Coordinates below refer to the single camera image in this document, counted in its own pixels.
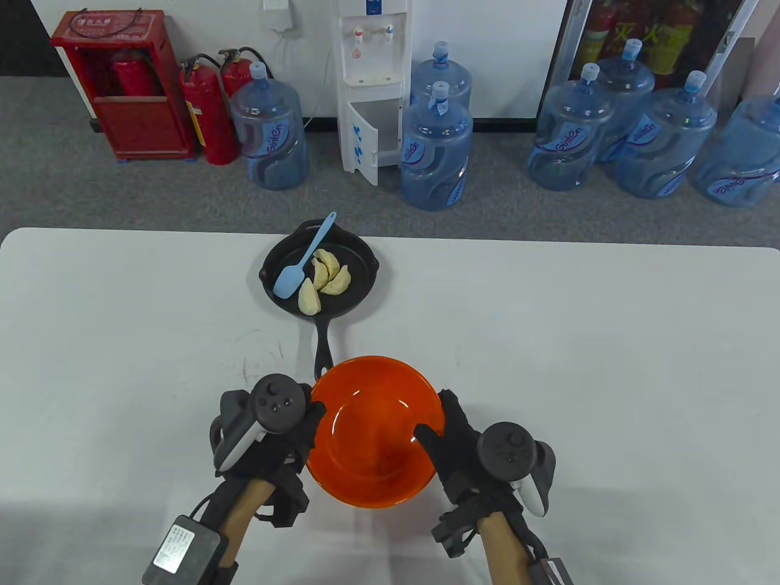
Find person's right hand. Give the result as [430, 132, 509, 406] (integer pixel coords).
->
[414, 387, 531, 558]

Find person's left hand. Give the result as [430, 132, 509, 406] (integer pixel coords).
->
[213, 399, 327, 528]

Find orange plastic bowl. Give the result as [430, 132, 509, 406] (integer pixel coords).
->
[305, 355, 442, 508]

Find blue dessert shovel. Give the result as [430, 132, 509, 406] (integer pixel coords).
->
[272, 211, 338, 299]

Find black frying pan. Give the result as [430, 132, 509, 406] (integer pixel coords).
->
[259, 218, 381, 381]

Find person's left forearm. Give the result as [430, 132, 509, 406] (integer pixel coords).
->
[216, 481, 272, 567]

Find person's right forearm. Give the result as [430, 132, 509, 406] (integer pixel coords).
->
[478, 512, 543, 585]

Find row of blue water jugs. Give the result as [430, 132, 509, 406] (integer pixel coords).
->
[229, 38, 780, 213]

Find red fire extinguisher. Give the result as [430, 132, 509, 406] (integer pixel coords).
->
[179, 54, 239, 166]
[111, 50, 153, 98]
[218, 48, 275, 101]

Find red fire extinguisher cabinet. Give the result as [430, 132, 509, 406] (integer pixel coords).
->
[50, 9, 199, 162]

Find white water dispenser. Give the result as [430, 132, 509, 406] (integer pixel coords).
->
[336, 0, 414, 187]

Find fire safety poster board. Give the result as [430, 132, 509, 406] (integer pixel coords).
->
[536, 0, 762, 119]

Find black cable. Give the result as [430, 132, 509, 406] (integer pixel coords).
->
[186, 492, 214, 525]
[521, 530, 552, 561]

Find white wall adapter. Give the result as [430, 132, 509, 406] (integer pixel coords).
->
[262, 0, 294, 31]

